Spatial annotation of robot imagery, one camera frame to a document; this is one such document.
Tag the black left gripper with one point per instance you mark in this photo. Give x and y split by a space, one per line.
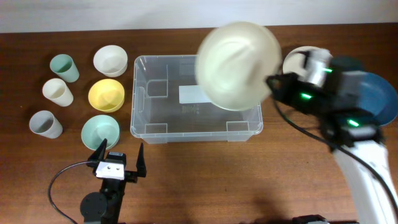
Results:
132 175

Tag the grey plastic cup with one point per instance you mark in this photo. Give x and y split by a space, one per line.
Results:
44 123

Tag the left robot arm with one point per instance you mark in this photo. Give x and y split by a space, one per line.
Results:
104 206

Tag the green plastic cup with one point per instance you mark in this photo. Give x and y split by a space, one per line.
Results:
64 66

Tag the clear plastic storage bin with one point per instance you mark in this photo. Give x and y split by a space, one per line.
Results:
158 117

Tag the beige plate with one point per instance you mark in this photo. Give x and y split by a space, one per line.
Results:
293 62

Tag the dark blue plate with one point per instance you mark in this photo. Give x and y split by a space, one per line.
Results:
378 97

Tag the white small bowl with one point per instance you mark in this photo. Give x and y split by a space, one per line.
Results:
111 60

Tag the cream plastic cup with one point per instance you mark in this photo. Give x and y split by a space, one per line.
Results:
56 90

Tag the yellow small bowl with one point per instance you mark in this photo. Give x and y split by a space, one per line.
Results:
106 95

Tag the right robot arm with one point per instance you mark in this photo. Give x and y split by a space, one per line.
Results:
353 134

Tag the cream plate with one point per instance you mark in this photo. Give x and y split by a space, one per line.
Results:
233 62

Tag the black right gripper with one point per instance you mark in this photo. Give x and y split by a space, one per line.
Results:
290 94

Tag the mint green small bowl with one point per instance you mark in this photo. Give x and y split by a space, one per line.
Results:
98 128

